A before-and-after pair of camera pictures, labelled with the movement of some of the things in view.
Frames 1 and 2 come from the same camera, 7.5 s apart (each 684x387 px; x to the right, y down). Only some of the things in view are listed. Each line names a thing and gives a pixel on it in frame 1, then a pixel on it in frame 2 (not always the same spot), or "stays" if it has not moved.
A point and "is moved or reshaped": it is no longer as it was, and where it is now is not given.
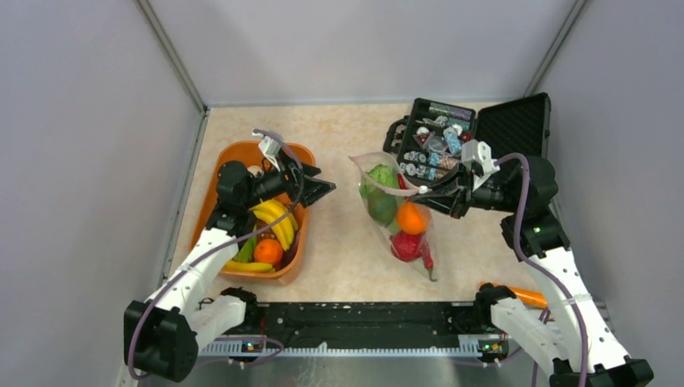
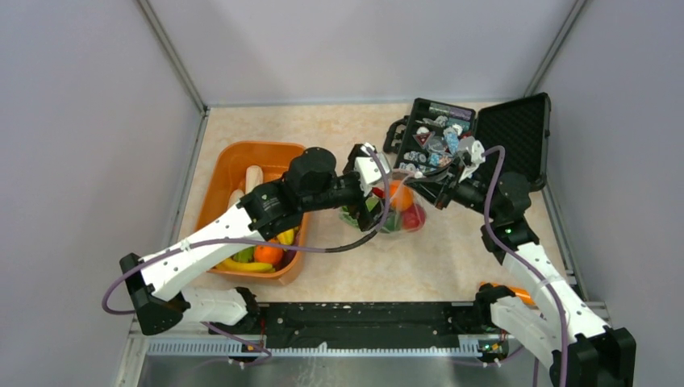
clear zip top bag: x=402 y=213 is moved or reshaped
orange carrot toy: x=527 y=297 stays
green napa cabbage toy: x=383 y=175 is moved or reshaped
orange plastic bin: x=245 y=152 stays
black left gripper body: x=271 y=184 → x=345 y=191
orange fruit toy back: x=411 y=218 → x=401 y=197
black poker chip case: x=429 y=142 stays
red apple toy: x=406 y=247 → x=414 y=218
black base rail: x=369 y=323 stays
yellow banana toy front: x=248 y=266 stays
